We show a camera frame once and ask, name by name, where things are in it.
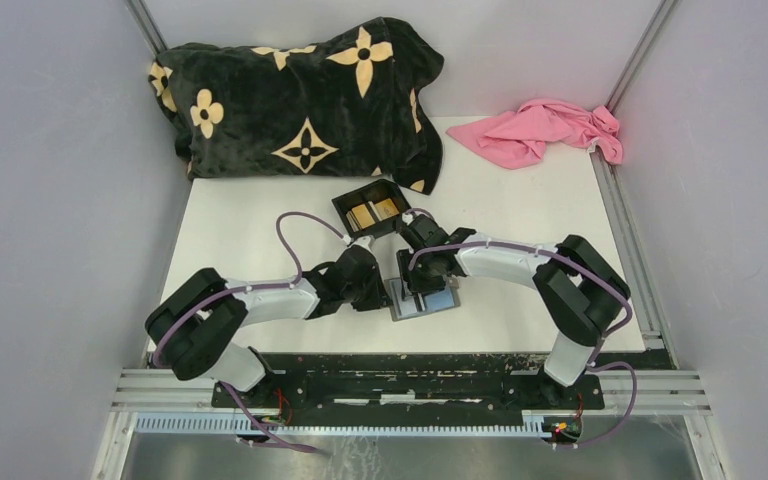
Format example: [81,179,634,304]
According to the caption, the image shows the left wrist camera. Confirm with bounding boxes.
[347,235,375,252]

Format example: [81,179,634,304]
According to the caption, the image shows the black floral plush blanket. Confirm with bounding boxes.
[147,17,444,195]

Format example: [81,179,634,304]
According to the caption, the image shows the black plastic card box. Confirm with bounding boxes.
[331,179,411,239]

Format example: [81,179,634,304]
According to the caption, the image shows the grey leather card holder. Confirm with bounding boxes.
[385,278,460,322]

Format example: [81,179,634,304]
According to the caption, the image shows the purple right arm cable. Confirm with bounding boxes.
[402,207,640,450]

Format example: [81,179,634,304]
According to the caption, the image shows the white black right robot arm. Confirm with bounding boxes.
[395,209,633,408]

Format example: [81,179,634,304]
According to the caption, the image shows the slotted grey cable duct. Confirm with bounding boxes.
[134,413,550,439]

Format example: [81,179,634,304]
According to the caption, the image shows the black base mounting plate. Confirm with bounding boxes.
[146,351,673,429]

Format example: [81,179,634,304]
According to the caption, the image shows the pink cloth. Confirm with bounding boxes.
[447,98,624,170]

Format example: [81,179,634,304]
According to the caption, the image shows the white silver credit card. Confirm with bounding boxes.
[399,292,426,317]

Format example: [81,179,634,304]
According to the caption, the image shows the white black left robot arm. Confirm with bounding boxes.
[145,244,392,407]

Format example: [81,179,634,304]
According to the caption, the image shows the stack of cards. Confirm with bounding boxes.
[345,198,400,231]

